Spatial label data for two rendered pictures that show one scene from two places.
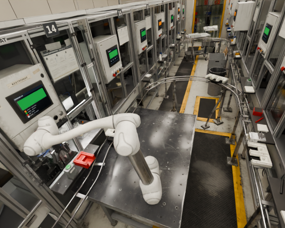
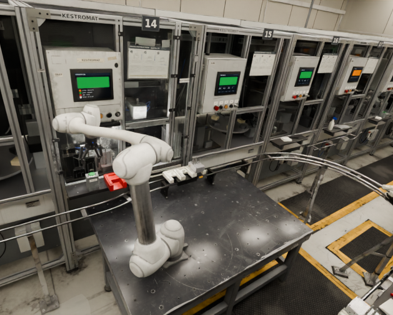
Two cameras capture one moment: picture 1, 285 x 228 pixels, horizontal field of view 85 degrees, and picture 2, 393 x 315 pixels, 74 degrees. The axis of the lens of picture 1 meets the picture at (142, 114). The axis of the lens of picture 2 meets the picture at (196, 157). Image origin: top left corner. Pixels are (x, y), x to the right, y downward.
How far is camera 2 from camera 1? 0.66 m
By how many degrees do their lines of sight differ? 25
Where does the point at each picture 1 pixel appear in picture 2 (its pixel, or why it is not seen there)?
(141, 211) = (123, 277)
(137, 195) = not seen: hidden behind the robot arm
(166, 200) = (159, 290)
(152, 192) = (141, 257)
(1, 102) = (64, 71)
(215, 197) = not seen: outside the picture
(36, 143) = (64, 120)
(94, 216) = (97, 265)
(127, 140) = (125, 159)
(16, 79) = (87, 57)
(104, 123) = (133, 138)
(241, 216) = not seen: outside the picture
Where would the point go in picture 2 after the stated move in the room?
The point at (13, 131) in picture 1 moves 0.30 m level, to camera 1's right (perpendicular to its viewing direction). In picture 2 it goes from (60, 103) to (94, 117)
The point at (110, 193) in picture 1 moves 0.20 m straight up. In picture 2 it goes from (113, 237) to (112, 215)
